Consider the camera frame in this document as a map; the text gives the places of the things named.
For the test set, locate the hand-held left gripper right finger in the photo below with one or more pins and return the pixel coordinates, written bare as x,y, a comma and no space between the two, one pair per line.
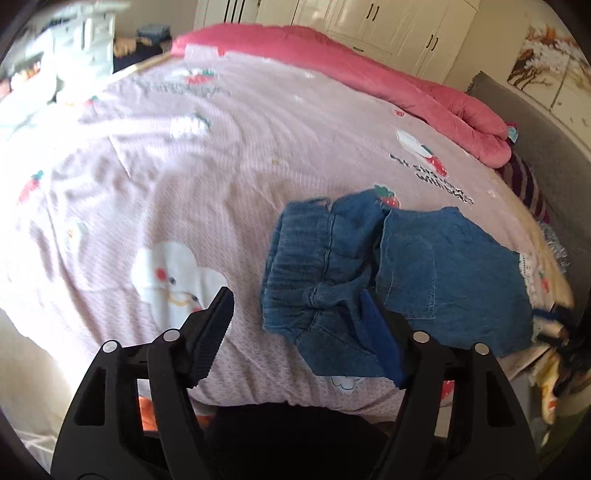
383,344

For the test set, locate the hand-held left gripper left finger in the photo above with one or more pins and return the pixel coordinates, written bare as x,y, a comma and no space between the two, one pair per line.
214,332

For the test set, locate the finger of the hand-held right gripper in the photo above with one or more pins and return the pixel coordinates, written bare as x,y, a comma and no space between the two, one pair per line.
556,341
561,314

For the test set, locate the blue denim pants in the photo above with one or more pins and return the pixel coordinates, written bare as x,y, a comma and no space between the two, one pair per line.
415,263

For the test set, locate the yellow patterned cloth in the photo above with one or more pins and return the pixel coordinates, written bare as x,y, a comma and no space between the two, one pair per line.
551,392

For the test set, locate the yellow blanket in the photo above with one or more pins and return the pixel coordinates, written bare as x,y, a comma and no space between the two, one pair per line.
561,281

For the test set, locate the blue white patterned cloth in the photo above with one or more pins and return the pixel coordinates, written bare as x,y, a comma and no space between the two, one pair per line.
556,249

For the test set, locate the orange cloth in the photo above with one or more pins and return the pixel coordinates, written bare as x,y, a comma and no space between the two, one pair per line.
147,413

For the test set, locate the purple striped pillow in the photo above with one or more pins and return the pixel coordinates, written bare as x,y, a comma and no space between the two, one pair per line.
521,184

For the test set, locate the pink strawberry print bedsheet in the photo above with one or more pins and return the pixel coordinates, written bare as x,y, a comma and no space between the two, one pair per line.
231,161

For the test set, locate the grey padded headboard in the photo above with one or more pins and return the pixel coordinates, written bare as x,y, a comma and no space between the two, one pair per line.
545,138

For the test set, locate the teal red patterned cloth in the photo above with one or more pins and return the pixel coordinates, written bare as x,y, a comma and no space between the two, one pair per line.
513,134

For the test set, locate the pink quilt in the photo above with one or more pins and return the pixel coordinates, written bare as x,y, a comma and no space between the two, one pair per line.
369,69

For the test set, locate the brown floral cloth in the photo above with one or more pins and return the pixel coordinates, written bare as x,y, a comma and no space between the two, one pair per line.
125,46

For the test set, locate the blue cloth pile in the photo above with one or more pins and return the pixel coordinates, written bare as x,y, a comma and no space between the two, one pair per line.
154,36

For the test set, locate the white dresser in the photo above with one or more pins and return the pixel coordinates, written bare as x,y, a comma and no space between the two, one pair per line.
87,46

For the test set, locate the white wardrobe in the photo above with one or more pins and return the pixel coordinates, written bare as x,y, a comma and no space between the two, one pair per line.
392,23

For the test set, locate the flower wall painting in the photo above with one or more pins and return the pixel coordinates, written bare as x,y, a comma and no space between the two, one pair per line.
545,60

